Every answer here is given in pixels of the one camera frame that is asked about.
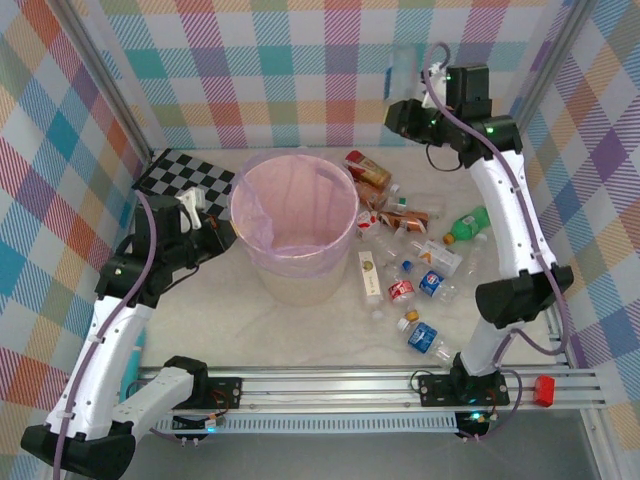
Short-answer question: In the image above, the red plastic block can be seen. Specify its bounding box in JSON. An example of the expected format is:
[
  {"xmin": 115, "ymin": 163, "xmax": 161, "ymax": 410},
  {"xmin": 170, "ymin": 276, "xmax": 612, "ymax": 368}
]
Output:
[{"xmin": 532, "ymin": 375, "xmax": 557, "ymax": 407}]

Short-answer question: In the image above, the white box orange logo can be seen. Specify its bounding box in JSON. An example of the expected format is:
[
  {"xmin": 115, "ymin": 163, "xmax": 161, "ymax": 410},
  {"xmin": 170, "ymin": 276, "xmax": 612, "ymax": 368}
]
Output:
[{"xmin": 409, "ymin": 239, "xmax": 464, "ymax": 276}]

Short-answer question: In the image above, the red label bottle orange cap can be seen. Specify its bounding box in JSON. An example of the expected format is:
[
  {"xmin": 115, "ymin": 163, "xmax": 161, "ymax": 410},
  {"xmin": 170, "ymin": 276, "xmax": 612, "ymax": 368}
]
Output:
[{"xmin": 383, "ymin": 267, "xmax": 421, "ymax": 324}]

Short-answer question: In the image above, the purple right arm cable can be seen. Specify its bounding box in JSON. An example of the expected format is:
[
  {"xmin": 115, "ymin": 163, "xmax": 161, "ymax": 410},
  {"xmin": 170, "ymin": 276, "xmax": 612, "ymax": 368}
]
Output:
[{"xmin": 422, "ymin": 42, "xmax": 574, "ymax": 441}]

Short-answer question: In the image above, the aluminium frame post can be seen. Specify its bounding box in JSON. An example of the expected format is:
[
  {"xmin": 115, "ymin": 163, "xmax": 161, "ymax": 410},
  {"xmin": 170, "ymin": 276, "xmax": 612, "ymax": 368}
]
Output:
[
  {"xmin": 509, "ymin": 0, "xmax": 599, "ymax": 129},
  {"xmin": 54, "ymin": 0, "xmax": 154, "ymax": 164}
]

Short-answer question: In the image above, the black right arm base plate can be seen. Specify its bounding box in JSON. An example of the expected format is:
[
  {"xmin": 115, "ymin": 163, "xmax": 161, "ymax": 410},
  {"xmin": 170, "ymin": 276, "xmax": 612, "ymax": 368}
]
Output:
[{"xmin": 417, "ymin": 372, "xmax": 511, "ymax": 409}]

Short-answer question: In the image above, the black and grey checkerboard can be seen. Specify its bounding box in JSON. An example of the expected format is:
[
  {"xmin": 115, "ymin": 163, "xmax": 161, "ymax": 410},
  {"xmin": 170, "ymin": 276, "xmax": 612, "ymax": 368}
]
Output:
[{"xmin": 130, "ymin": 147, "xmax": 239, "ymax": 221}]

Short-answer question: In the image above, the controller board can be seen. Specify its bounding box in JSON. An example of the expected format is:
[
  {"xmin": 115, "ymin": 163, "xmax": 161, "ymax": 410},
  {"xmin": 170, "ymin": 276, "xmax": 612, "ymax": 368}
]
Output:
[
  {"xmin": 171, "ymin": 412, "xmax": 225, "ymax": 444},
  {"xmin": 453, "ymin": 408, "xmax": 496, "ymax": 444}
]

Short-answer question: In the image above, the red snack packet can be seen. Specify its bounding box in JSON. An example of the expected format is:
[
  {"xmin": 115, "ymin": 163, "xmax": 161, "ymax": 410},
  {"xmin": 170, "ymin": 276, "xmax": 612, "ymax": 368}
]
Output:
[{"xmin": 343, "ymin": 149, "xmax": 394, "ymax": 189}]

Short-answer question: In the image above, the white slotted cable duct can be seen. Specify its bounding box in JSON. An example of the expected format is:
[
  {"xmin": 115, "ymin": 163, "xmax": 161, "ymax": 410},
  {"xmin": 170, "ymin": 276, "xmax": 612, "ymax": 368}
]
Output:
[{"xmin": 149, "ymin": 412, "xmax": 460, "ymax": 435}]

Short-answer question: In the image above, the clear bottle green white label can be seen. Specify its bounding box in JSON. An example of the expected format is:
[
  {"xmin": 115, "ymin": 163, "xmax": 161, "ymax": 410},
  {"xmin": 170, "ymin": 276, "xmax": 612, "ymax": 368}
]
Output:
[{"xmin": 387, "ymin": 192, "xmax": 448, "ymax": 219}]

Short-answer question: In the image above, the slim white carton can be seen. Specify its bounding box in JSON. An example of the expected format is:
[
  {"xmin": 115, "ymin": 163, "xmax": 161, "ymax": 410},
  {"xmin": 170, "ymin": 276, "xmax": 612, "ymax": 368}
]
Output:
[{"xmin": 357, "ymin": 249, "xmax": 384, "ymax": 305}]

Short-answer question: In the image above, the brown drink package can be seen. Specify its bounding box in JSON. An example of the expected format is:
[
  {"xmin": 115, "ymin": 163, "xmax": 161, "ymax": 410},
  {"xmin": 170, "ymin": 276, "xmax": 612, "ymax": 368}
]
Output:
[
  {"xmin": 377, "ymin": 209, "xmax": 431, "ymax": 236},
  {"xmin": 355, "ymin": 180, "xmax": 401, "ymax": 209}
]

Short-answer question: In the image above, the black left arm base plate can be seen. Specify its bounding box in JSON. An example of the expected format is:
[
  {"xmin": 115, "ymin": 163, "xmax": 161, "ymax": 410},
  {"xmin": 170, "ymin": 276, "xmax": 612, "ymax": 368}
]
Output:
[{"xmin": 197, "ymin": 375, "xmax": 245, "ymax": 410}]

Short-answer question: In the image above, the blue label bottle white cap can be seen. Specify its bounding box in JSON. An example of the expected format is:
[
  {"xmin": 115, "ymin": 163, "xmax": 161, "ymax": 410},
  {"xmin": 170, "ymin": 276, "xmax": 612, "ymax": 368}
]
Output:
[{"xmin": 397, "ymin": 318, "xmax": 459, "ymax": 366}]

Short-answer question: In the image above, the left controller board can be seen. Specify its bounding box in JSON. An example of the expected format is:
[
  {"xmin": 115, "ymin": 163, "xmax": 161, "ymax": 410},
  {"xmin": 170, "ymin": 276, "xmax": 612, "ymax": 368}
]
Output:
[{"xmin": 171, "ymin": 412, "xmax": 225, "ymax": 444}]

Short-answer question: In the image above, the right controller board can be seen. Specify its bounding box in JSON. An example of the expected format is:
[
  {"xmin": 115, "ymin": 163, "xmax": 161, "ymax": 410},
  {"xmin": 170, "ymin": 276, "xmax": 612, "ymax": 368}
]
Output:
[{"xmin": 453, "ymin": 408, "xmax": 496, "ymax": 444}]

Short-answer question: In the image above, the teal plastic tool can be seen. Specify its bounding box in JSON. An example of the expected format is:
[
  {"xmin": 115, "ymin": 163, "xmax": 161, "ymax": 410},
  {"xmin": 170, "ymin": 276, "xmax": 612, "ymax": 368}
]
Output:
[{"xmin": 123, "ymin": 332, "xmax": 149, "ymax": 399}]

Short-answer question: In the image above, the aluminium mounting rail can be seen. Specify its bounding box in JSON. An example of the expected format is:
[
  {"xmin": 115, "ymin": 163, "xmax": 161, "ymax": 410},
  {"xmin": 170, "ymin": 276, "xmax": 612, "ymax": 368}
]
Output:
[{"xmin": 127, "ymin": 364, "xmax": 609, "ymax": 411}]

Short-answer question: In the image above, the pink plastic bin liner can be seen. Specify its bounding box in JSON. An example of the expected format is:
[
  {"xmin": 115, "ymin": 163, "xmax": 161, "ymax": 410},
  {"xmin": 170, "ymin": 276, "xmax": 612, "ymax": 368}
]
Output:
[{"xmin": 228, "ymin": 144, "xmax": 359, "ymax": 274}]

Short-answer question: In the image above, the green plastic bottle orange cap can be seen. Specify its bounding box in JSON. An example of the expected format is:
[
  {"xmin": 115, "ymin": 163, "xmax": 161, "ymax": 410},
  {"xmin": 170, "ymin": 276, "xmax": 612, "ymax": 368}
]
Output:
[{"xmin": 442, "ymin": 204, "xmax": 491, "ymax": 246}]

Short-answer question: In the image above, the beige round waste bin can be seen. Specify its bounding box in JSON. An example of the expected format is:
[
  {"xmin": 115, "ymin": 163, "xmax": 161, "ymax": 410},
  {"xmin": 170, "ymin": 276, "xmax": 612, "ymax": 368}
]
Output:
[{"xmin": 228, "ymin": 144, "xmax": 359, "ymax": 307}]

